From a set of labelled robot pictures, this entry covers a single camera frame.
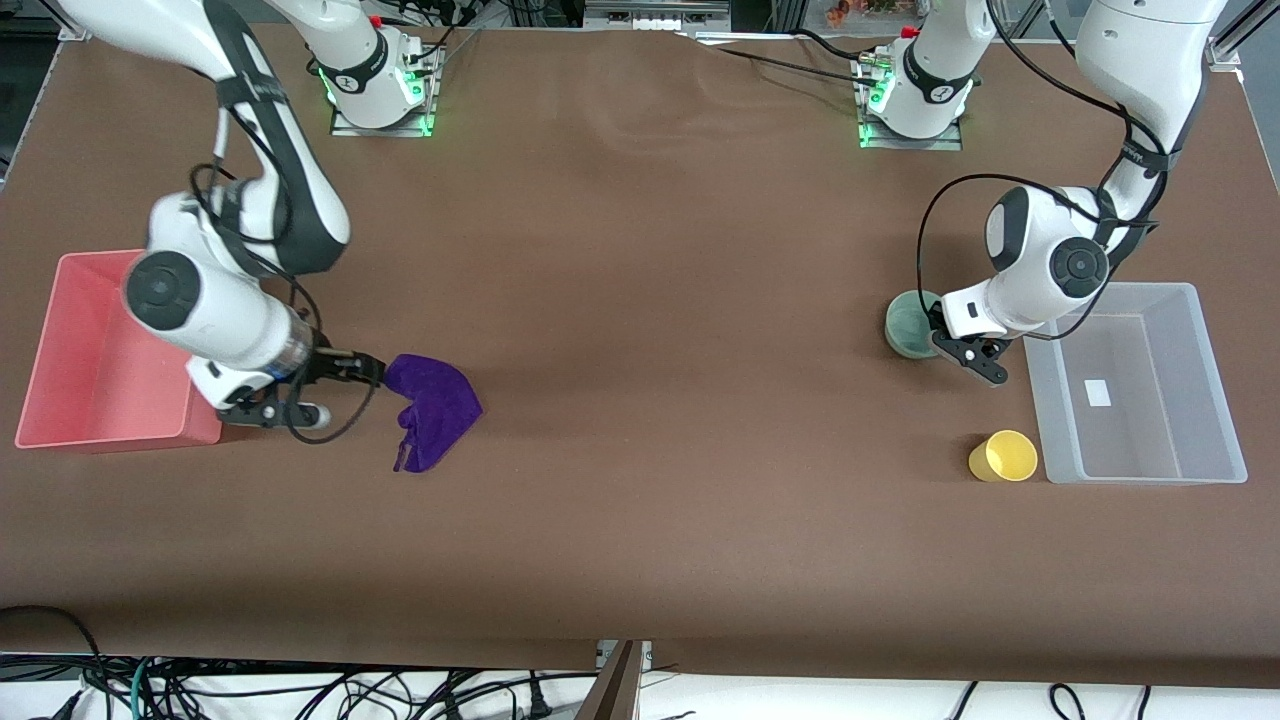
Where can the brown table cover sheet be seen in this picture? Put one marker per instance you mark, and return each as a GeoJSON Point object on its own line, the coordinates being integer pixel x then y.
{"type": "Point", "coordinates": [640, 300]}

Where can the translucent white plastic bin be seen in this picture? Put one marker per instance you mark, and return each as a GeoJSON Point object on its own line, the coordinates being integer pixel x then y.
{"type": "Point", "coordinates": [1150, 440]}

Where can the grey table support post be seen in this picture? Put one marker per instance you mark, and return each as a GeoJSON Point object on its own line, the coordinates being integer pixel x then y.
{"type": "Point", "coordinates": [615, 690]}

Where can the white power strip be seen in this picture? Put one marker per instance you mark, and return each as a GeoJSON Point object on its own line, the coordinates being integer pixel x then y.
{"type": "Point", "coordinates": [650, 18]}

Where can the pink plastic bin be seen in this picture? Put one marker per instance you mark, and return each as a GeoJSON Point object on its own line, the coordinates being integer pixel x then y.
{"type": "Point", "coordinates": [90, 400]}

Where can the silver corner bracket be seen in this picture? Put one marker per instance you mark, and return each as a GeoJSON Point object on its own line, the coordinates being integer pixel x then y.
{"type": "Point", "coordinates": [68, 34]}
{"type": "Point", "coordinates": [1228, 55]}

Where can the purple cloth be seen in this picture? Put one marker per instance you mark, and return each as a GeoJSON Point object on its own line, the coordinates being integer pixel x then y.
{"type": "Point", "coordinates": [435, 405]}

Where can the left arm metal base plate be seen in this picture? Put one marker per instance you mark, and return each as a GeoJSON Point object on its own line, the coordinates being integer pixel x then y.
{"type": "Point", "coordinates": [945, 143]}

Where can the white metal bracket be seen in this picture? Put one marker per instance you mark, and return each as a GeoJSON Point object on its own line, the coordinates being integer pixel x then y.
{"type": "Point", "coordinates": [646, 655]}

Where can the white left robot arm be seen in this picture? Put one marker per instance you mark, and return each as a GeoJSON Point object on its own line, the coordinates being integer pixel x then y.
{"type": "Point", "coordinates": [1140, 50]}

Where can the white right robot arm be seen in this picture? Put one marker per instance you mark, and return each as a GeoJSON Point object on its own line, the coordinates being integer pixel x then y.
{"type": "Point", "coordinates": [290, 170]}

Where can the yellow cup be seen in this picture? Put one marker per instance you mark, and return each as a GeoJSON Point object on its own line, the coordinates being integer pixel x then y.
{"type": "Point", "coordinates": [1010, 458]}

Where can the orange background object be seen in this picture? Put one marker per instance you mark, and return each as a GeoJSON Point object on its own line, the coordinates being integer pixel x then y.
{"type": "Point", "coordinates": [860, 10]}

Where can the pale green bowl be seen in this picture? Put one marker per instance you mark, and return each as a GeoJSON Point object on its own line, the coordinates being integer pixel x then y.
{"type": "Point", "coordinates": [905, 330]}

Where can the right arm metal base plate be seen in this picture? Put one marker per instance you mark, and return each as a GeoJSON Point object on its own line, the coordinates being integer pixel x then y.
{"type": "Point", "coordinates": [350, 129]}

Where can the white sticker label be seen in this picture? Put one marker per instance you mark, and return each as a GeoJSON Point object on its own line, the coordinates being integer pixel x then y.
{"type": "Point", "coordinates": [1098, 393]}

